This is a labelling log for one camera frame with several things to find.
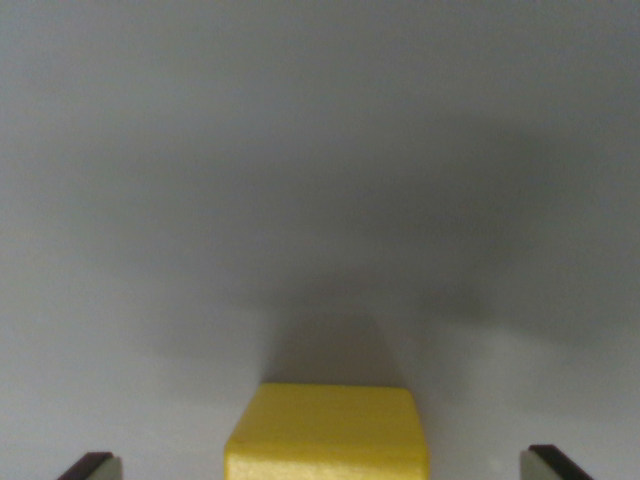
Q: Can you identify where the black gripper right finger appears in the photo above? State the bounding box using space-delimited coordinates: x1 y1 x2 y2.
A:
519 444 596 480

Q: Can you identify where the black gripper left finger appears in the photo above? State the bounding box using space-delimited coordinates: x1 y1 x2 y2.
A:
56 451 124 480

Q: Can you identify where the grey plastic bin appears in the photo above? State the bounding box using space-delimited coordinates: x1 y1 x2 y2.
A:
0 0 640 480

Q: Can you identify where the yellow cube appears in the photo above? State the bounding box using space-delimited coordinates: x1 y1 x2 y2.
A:
222 382 431 480

